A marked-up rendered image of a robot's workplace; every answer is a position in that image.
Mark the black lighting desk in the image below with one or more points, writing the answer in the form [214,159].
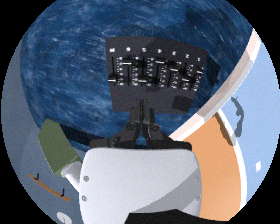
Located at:
[145,73]

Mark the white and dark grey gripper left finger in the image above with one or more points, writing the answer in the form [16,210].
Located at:
[126,138]

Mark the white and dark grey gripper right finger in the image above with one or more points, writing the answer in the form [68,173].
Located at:
[155,138]

